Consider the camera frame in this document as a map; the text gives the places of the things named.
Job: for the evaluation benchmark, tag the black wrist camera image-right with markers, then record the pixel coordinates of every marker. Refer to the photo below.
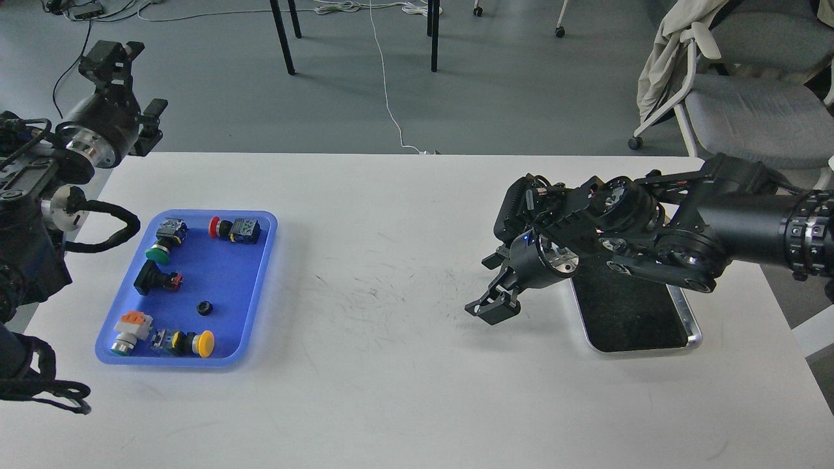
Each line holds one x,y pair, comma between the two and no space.
510,222

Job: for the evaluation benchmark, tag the black cylindrical gripper body image-left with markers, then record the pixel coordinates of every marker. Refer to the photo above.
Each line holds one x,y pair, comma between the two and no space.
104,128

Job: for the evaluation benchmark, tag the blue plastic tray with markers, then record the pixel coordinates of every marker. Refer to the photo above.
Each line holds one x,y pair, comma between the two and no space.
227,274

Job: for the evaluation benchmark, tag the grey office chair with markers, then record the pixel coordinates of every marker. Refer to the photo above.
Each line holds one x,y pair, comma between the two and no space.
739,86

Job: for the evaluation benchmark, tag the black table leg right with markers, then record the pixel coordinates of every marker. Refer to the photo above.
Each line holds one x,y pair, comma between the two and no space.
433,32

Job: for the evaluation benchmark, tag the black cylindrical gripper body image-right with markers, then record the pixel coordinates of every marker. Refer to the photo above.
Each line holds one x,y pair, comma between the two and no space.
536,262

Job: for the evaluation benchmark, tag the black table leg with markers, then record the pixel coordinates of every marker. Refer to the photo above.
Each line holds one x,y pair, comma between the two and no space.
282,31
433,32

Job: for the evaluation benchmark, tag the black table leg left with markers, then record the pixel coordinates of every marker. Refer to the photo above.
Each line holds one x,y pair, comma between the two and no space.
282,31

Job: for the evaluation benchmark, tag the black power strip on floor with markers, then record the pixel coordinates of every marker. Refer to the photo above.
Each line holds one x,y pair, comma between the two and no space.
85,12

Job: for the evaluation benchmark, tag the beige jacket on chair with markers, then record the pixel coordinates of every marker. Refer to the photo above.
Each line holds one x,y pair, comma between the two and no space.
661,62

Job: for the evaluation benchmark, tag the small black gear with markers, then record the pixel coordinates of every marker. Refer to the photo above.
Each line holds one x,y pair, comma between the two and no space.
204,308

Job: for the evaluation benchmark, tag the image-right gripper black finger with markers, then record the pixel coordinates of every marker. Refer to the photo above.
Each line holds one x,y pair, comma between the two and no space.
500,301
501,258

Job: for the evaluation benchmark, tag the silver metal tray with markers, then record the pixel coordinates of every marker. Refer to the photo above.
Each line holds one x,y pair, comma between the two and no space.
625,315

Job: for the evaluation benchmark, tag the green push button switch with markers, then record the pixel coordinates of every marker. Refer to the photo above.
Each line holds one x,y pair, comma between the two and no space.
170,234

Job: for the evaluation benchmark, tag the yellow mushroom push button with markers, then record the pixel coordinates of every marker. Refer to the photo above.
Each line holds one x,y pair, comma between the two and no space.
180,344

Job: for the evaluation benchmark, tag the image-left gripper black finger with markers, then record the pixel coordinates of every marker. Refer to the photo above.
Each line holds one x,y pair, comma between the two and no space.
149,134
108,67

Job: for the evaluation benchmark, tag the grey switch orange top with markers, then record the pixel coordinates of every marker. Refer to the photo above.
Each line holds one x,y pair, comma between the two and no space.
130,328

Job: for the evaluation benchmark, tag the red push button switch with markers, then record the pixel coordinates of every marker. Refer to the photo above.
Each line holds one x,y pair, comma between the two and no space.
240,230

